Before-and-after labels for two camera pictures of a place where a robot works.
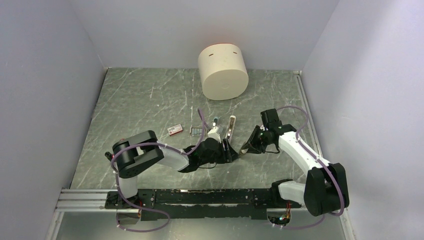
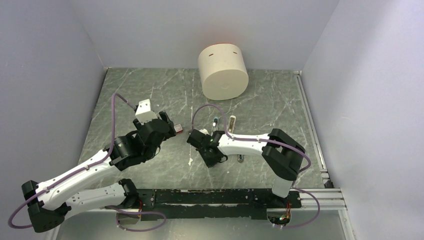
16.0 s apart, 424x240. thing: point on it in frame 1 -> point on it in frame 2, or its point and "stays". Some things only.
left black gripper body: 219,156 -> 171,132
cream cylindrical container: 223,72 stays
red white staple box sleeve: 175,129 stays
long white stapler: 230,128 stays
